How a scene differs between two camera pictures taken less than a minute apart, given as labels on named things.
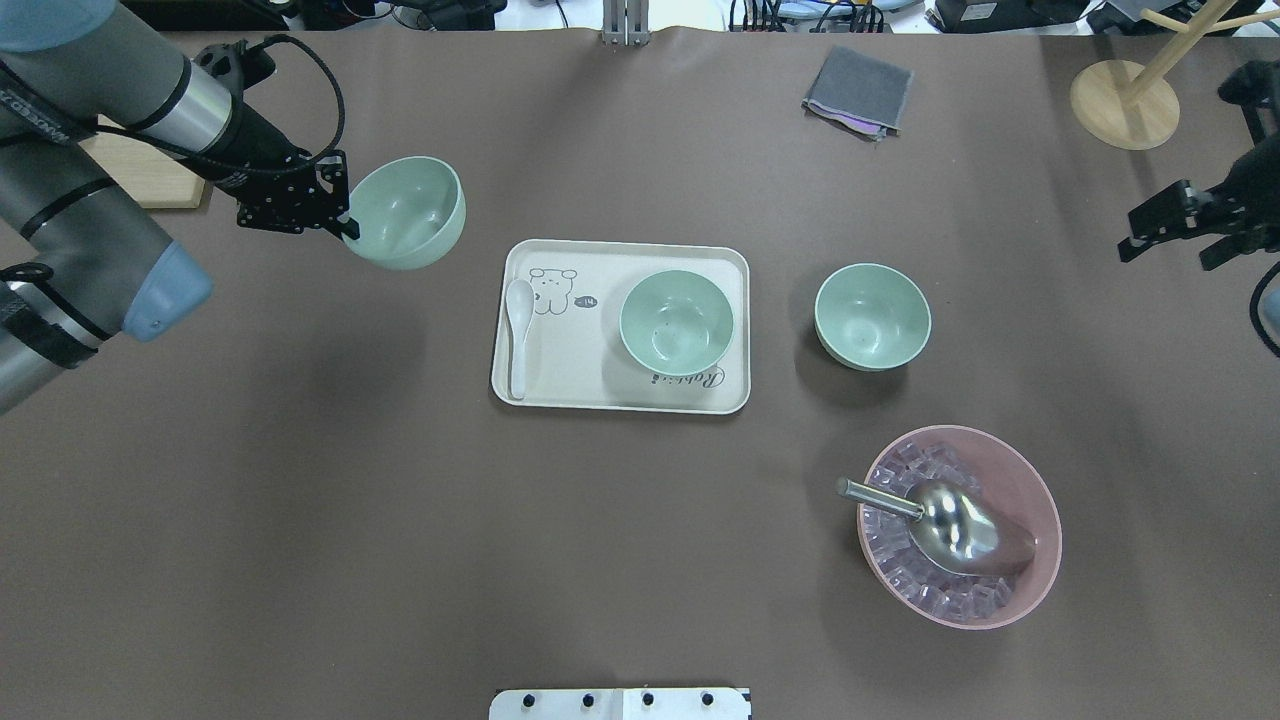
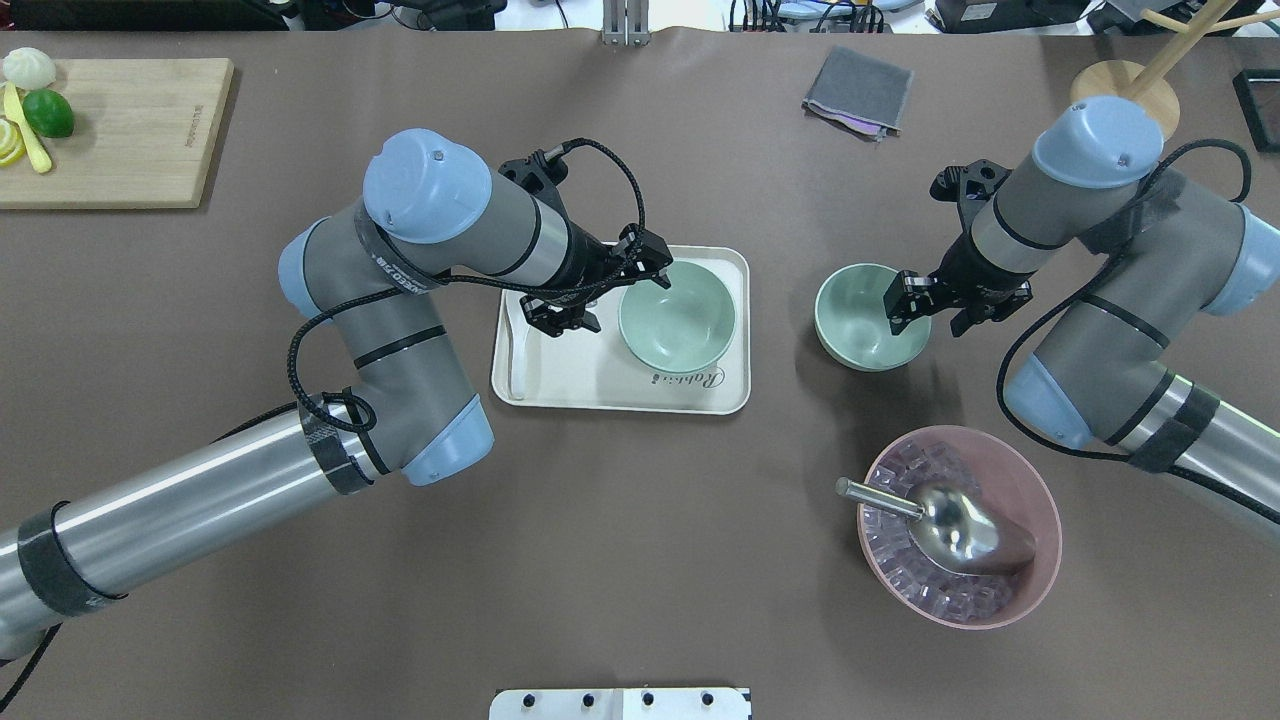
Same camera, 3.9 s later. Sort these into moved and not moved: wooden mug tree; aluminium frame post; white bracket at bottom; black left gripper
Moved: black left gripper
Not moved: wooden mug tree; aluminium frame post; white bracket at bottom
